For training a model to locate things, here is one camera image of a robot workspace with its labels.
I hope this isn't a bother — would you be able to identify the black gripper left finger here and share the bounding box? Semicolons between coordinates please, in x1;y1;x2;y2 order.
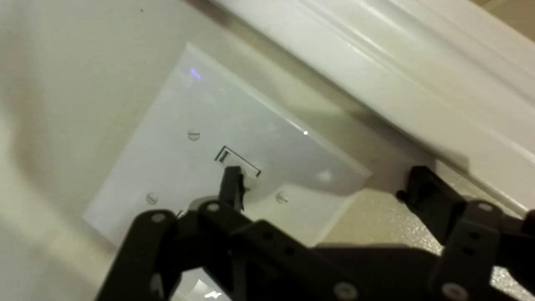
95;165;357;301

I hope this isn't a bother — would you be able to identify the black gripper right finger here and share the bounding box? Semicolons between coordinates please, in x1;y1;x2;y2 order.
394;165;535;301

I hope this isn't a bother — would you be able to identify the white double light switch plate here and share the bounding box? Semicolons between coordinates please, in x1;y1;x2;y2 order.
81;43;374;250

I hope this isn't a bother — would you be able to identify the white wall corner trim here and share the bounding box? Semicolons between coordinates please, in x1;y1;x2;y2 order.
210;0;535;220

